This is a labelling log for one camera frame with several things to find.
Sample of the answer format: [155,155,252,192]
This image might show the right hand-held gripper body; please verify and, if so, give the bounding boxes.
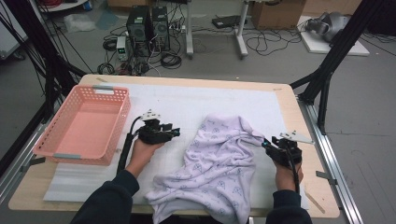
[265,130,315,167]

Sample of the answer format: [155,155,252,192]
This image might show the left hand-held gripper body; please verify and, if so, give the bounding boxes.
[136,109,172,145]

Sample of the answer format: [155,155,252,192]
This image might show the lilac patterned cloth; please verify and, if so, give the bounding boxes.
[144,114,267,224]

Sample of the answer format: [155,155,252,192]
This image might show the pink plastic basket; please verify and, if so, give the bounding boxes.
[32,84,132,166]

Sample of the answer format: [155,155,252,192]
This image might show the person's left hand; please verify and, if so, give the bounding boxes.
[125,138,164,179]

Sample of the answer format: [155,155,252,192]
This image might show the person's right hand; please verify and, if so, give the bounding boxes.
[274,161,304,192]

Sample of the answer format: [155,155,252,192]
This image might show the white foam mat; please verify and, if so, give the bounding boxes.
[43,82,310,211]

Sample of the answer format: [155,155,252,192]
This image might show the grey bench power supply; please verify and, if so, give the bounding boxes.
[116,35,129,63]

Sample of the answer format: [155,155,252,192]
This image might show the small black computer tower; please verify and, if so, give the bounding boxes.
[150,6,171,52]

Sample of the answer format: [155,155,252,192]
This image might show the white desk leg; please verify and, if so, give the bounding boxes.
[185,0,194,60]
[234,0,250,60]

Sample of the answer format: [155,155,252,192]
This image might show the large black computer tower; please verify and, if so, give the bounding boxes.
[125,5,153,59]

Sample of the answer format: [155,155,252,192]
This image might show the white floor board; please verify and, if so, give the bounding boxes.
[297,15,371,57]

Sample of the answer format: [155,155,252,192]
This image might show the flat black device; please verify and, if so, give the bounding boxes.
[211,14,248,30]

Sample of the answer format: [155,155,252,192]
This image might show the large cardboard box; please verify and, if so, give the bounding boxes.
[250,0,307,31]

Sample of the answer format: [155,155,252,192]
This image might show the grey robot head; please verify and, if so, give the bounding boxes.
[304,11,351,43]

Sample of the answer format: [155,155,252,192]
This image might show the clear plastic bag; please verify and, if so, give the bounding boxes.
[64,12,97,34]

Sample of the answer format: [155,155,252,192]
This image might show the white round table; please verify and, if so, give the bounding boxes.
[36,0,90,13]

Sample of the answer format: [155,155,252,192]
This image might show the white cabinet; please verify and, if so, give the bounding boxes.
[0,0,29,60]

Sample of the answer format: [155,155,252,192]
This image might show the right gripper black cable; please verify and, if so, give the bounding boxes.
[286,146,302,194]

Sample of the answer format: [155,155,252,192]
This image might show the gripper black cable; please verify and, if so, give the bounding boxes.
[116,115,144,175]
[286,146,302,194]

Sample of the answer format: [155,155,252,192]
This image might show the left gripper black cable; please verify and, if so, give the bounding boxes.
[116,115,144,175]

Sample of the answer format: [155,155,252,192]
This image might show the aluminium rail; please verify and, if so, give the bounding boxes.
[297,96,364,224]
[0,122,48,204]

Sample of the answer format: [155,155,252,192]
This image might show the grey metal bracket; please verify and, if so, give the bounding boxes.
[316,170,339,186]
[20,156,47,173]

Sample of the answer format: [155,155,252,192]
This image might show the coiled black cable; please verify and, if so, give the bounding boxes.
[160,50,183,70]

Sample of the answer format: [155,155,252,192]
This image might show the loose black floor cables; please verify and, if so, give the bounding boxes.
[246,27,303,57]

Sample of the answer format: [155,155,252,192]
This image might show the black metal frame stand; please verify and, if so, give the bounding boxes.
[0,0,88,178]
[289,0,396,135]

